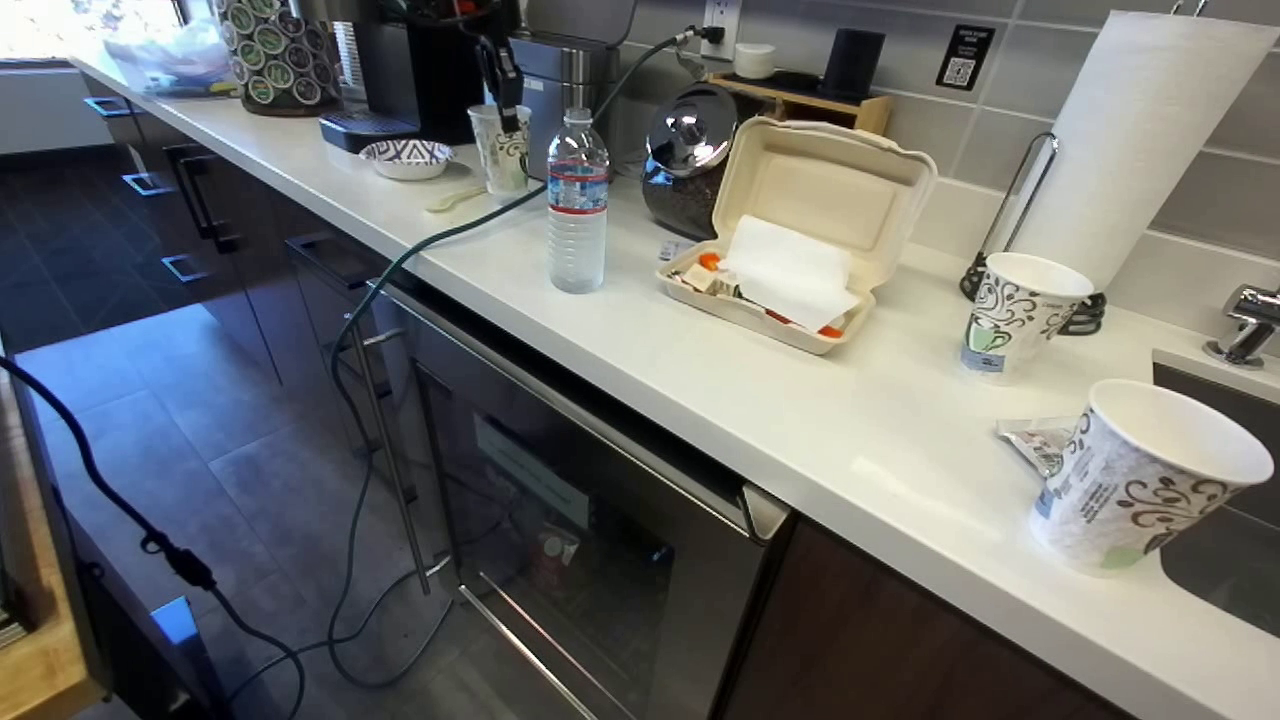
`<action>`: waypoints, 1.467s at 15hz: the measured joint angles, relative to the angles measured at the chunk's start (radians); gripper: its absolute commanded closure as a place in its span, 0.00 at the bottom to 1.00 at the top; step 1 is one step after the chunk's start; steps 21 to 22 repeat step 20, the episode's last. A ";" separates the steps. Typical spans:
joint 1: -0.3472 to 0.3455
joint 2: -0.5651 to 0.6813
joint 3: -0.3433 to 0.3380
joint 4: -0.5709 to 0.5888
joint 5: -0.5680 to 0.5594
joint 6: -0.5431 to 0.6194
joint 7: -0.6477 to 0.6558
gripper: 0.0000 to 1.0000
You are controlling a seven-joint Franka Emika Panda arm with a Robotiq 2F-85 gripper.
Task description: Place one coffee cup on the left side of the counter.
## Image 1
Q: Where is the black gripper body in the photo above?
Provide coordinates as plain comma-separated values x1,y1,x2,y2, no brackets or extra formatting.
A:
471,34,526,104

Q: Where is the patterned paper coffee cup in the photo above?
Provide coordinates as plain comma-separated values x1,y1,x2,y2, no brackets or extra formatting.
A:
1029,378,1280,582
463,101,536,204
957,247,1098,380

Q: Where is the black silver Keurig coffee maker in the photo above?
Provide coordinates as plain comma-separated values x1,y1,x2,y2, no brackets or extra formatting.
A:
317,0,488,155

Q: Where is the wooden stir stick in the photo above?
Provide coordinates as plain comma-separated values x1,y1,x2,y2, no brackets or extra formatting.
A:
423,182,491,215

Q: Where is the blue patterned paper bowl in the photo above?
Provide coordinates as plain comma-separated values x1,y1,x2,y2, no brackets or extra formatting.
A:
354,137,457,188

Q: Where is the clear plastic water bottle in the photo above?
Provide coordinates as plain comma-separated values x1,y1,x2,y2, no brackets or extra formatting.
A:
542,104,614,297

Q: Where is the black round chrome-lid kettle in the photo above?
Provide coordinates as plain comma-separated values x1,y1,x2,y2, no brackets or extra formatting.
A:
635,90,742,245

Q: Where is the small wooden shelf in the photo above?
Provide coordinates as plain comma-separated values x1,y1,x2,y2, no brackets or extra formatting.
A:
700,71,898,141

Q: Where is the beige clamshell takeout container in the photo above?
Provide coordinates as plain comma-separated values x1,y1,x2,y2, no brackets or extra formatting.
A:
653,112,942,362

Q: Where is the white folded napkin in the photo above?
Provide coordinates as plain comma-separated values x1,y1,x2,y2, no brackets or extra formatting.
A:
724,214,866,334

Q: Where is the clear plastic bag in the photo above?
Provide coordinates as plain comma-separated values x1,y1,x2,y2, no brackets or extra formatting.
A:
100,8,238,101

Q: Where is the small black box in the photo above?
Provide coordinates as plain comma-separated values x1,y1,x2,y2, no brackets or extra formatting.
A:
820,23,889,104

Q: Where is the crumpled foil wrapper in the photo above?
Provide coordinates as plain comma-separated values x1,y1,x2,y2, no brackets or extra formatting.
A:
990,411,1087,483

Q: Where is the white paper towel roll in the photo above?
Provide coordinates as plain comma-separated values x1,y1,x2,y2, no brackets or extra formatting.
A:
1011,8,1280,300

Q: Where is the black equipment stand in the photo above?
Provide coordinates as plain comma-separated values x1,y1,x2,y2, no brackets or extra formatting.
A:
6,393,224,720

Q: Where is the chrome sink faucet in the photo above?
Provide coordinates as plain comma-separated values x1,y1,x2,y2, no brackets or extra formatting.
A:
1203,279,1280,372

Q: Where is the steel sink basin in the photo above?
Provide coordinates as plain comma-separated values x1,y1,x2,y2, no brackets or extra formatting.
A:
1149,348,1280,641

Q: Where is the teal cable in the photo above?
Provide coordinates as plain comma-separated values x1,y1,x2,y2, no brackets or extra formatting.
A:
321,23,706,691

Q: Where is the black wire pod carousel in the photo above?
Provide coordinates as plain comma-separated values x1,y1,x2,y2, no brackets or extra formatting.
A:
211,0,345,120

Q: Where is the white wall power outlet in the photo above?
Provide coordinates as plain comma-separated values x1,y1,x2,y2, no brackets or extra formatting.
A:
696,0,747,51

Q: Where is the silver appliance door handle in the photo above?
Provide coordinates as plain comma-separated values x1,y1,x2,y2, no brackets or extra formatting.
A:
354,324,453,596

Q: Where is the black wire paper towel holder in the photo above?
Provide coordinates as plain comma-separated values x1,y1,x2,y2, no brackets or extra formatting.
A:
957,127,1113,342

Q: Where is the black cable with connector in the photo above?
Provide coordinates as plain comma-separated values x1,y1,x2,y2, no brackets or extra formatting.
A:
0,353,311,720

